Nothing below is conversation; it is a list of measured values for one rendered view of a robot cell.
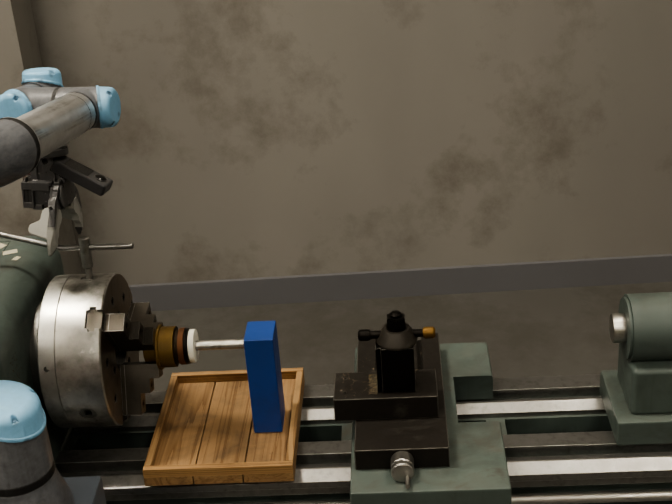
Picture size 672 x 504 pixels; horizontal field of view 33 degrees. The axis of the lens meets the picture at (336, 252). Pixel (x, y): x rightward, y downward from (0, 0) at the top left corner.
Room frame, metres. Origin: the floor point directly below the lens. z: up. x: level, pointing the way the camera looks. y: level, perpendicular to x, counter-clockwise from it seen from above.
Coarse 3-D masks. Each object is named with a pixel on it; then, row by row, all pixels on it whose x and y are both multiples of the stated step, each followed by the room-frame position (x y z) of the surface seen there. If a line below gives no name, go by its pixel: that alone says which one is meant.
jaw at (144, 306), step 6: (132, 306) 2.13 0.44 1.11; (138, 306) 2.12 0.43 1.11; (144, 306) 2.12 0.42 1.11; (132, 312) 2.11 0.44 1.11; (138, 312) 2.10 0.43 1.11; (144, 312) 2.10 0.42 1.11; (150, 312) 2.13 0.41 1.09; (132, 318) 2.08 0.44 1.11; (138, 318) 2.08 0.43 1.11; (144, 318) 2.08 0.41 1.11; (150, 318) 2.08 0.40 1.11; (144, 324) 2.06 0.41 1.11; (150, 324) 2.06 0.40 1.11; (156, 324) 2.05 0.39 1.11; (162, 324) 2.06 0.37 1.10
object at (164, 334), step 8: (160, 328) 2.01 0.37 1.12; (168, 328) 2.00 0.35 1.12; (176, 328) 2.02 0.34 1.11; (184, 328) 2.01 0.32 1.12; (160, 336) 1.98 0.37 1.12; (168, 336) 1.98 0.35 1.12; (176, 336) 1.99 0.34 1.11; (184, 336) 1.98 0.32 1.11; (160, 344) 1.97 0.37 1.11; (168, 344) 1.97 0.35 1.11; (176, 344) 1.97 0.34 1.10; (184, 344) 1.97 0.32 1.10; (144, 352) 1.97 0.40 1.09; (152, 352) 1.97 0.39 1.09; (160, 352) 1.96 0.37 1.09; (168, 352) 1.96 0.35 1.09; (176, 352) 1.97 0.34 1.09; (184, 352) 1.96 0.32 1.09; (152, 360) 1.98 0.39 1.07; (160, 360) 1.96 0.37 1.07; (168, 360) 1.96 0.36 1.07; (176, 360) 1.97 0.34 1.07; (184, 360) 1.96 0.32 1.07; (160, 368) 1.97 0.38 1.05
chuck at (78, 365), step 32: (64, 288) 1.99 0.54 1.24; (96, 288) 1.98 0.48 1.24; (128, 288) 2.14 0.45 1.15; (64, 320) 1.92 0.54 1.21; (64, 352) 1.88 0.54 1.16; (96, 352) 1.87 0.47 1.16; (128, 352) 2.06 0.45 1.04; (64, 384) 1.86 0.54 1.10; (96, 384) 1.85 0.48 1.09; (96, 416) 1.87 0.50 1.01; (128, 416) 1.98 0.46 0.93
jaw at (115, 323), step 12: (96, 312) 1.93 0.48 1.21; (96, 324) 1.91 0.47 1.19; (108, 324) 1.92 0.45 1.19; (120, 324) 1.92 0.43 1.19; (132, 324) 1.96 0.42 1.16; (108, 336) 1.93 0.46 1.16; (120, 336) 1.93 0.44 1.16; (132, 336) 1.94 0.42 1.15; (144, 336) 1.97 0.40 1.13; (120, 348) 1.96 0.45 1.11; (132, 348) 1.96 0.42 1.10; (144, 348) 1.96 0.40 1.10
